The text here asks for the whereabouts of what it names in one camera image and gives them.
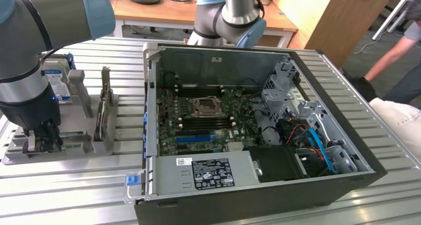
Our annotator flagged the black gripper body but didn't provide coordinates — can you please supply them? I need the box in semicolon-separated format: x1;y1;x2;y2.
0;99;62;135

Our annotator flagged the black RAM slot bank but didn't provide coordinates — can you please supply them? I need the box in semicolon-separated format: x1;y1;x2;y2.
178;116;236;131
176;84;225;98

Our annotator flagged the person's black gloved hand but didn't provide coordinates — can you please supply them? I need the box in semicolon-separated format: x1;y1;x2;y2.
349;76;378;103

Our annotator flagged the grey parts rack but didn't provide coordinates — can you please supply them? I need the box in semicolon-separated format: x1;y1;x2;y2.
0;53;120;166

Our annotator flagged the hard disk with blue label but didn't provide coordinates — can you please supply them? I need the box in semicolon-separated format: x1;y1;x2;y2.
44;53;76;102

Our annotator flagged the graphics card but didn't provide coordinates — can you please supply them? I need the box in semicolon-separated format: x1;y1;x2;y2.
93;66;114;142

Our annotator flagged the grey power supply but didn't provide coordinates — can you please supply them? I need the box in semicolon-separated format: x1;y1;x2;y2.
153;150;261;195

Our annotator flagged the blue expansion slot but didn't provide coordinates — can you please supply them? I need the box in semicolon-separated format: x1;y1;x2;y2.
174;135;212;144

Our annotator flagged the CPU socket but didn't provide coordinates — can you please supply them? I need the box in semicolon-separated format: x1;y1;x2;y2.
190;96;228;118

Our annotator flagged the green motherboard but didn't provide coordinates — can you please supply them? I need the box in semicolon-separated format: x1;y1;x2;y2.
156;86;263;157

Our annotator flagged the silver chipset heat sink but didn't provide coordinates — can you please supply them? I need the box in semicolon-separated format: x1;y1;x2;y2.
225;143;246;152

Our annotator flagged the wooden desk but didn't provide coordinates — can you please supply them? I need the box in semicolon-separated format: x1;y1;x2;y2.
110;0;299;48

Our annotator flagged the black open PC case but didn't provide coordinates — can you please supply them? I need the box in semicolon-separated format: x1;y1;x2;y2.
122;42;389;225

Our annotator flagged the metal disk bay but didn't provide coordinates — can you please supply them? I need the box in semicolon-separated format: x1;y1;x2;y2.
255;57;326;146

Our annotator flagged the wooden cabinet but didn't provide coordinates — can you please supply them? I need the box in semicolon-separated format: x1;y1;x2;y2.
287;0;395;68

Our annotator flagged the white cloth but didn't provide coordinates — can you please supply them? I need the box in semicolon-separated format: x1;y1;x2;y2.
367;97;421;147

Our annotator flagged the person's trunk in grey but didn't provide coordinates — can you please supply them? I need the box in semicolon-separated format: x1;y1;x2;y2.
382;0;421;105

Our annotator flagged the red wire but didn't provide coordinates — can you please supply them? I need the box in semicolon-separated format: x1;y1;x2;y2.
285;123;321;151

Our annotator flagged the blue wire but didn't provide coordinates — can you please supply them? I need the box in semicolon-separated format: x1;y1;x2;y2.
306;127;330;173

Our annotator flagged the white table frame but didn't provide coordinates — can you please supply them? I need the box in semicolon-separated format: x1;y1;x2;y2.
370;0;421;41

